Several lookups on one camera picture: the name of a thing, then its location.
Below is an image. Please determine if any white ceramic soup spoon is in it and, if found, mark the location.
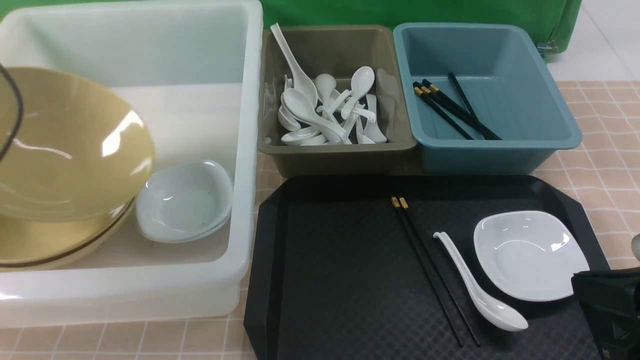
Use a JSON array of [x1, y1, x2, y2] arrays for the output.
[[433, 232, 529, 332]]

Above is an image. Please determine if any yellow noodle bowl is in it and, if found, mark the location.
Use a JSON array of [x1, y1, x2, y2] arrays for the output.
[[0, 66, 156, 223]]

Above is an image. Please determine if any large white plastic tub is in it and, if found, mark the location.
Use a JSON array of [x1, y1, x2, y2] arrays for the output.
[[1, 0, 263, 328]]

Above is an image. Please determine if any stacked yellow bowl bottom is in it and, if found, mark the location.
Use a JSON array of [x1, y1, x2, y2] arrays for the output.
[[0, 200, 137, 272]]

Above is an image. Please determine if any white spoon upright bowl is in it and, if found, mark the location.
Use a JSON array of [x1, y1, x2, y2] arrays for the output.
[[340, 66, 375, 120]]

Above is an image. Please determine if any stacked white dish top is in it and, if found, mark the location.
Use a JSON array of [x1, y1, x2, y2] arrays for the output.
[[135, 160, 233, 244]]

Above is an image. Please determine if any stacked yellow bowl top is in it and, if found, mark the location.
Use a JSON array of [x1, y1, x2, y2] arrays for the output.
[[0, 197, 136, 271]]

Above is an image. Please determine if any olive plastic spoon bin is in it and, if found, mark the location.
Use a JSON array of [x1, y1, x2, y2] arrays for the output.
[[257, 25, 419, 178]]

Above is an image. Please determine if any white square sauce dish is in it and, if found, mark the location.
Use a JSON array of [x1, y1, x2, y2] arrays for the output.
[[473, 210, 590, 303]]

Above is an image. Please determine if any black chopstick in teal bin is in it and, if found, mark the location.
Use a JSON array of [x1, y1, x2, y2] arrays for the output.
[[413, 81, 473, 141]]

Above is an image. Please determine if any black chopstick gold band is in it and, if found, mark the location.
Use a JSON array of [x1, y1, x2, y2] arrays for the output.
[[390, 196, 464, 348], [398, 197, 481, 347]]

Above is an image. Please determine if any white spoon front left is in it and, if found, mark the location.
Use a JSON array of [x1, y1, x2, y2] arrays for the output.
[[282, 88, 348, 144]]

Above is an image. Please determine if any stacked white dish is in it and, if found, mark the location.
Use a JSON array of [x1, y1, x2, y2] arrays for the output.
[[134, 210, 231, 244], [135, 160, 233, 244]]

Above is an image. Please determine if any pink checked tablecloth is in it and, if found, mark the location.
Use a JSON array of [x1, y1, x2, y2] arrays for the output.
[[1, 80, 639, 360]]

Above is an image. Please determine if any stacked white dish bottom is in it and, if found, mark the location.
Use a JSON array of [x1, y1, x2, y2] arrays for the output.
[[134, 210, 231, 244]]

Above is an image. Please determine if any long white spoon in bin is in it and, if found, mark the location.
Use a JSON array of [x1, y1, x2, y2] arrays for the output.
[[270, 22, 319, 106]]

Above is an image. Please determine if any teal plastic chopstick bin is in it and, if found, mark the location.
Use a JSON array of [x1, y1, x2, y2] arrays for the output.
[[393, 23, 583, 174]]

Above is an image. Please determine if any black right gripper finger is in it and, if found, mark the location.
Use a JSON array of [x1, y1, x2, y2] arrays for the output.
[[571, 268, 640, 360]]

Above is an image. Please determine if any stacked yellow bowl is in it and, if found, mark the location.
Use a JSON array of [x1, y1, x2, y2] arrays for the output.
[[0, 200, 137, 272], [0, 197, 136, 271]]

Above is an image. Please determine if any black cable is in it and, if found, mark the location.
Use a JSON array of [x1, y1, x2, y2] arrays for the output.
[[0, 62, 25, 162]]

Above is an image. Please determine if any green cloth backdrop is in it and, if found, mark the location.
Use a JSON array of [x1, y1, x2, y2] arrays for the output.
[[0, 0, 583, 57]]

